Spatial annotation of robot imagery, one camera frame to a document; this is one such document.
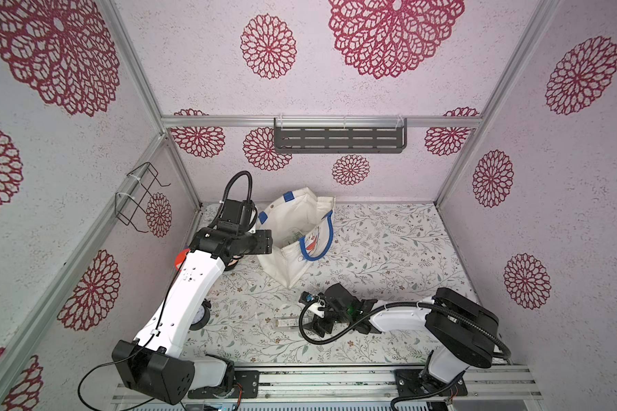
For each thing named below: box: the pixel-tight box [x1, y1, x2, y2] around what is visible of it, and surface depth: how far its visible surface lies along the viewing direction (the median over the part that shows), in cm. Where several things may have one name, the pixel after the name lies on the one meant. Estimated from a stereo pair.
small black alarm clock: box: [189, 297, 212, 332], surface depth 86 cm
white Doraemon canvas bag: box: [256, 187, 336, 289], surface depth 96 cm
